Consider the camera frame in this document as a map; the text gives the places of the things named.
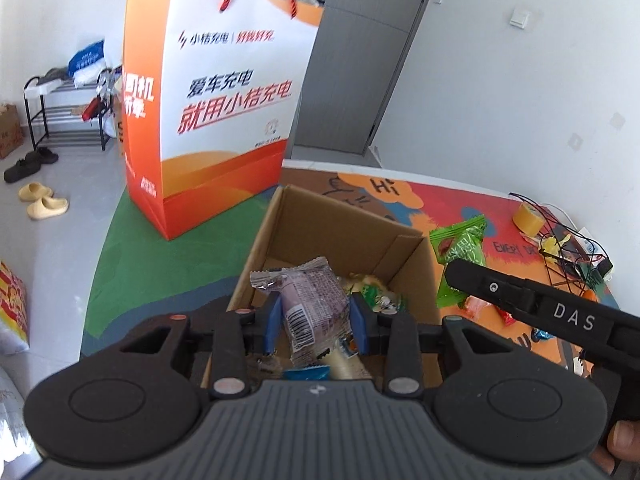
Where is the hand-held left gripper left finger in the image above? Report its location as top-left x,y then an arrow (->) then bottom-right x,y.
117,292 -> 281,401

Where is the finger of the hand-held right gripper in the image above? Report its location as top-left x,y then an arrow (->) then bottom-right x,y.
444,258 -> 617,347

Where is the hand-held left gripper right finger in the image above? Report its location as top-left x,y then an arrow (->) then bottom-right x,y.
349,292 -> 506,401

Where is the green patterned snack packet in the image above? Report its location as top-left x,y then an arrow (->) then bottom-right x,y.
345,272 -> 408,316

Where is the purple snack packet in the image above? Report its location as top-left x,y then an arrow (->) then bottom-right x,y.
250,256 -> 351,366

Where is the blue snack packet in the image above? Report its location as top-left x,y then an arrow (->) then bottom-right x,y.
283,366 -> 332,381

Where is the bright green snack packet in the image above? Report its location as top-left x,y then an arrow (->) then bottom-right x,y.
429,214 -> 488,310

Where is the brown cardboard box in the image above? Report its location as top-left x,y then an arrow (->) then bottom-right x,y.
200,185 -> 446,391

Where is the person's right hand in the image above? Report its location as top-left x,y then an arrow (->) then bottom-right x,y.
591,420 -> 640,478

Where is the small yellow object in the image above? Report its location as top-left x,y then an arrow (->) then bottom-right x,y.
542,235 -> 571,259

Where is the yellow tape roll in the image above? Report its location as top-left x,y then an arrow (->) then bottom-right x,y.
512,203 -> 546,235

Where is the colourful printed table mat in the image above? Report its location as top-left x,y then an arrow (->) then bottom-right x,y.
80,160 -> 621,391

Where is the orange white paper bag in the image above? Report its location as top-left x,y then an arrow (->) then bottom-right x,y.
117,0 -> 325,242

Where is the yellow slipper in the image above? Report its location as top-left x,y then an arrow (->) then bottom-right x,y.
27,196 -> 69,220
19,183 -> 54,202

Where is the red yellow box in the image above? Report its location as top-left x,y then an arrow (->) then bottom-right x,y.
0,260 -> 29,346

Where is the grey door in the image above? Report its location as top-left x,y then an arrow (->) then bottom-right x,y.
292,0 -> 443,153

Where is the black shoe rack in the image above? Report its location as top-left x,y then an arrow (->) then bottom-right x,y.
22,67 -> 118,152

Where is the blue plastic bag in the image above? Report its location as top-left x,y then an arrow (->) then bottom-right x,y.
67,39 -> 106,73

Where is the brown printed carton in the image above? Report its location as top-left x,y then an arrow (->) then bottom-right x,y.
0,104 -> 24,160

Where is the dark grey garment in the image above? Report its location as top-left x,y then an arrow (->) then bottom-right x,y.
37,67 -> 71,86

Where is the black wire rack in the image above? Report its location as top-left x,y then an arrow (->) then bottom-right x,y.
537,220 -> 608,292

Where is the black cable tangle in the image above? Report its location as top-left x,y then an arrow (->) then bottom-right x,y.
509,192 -> 615,291

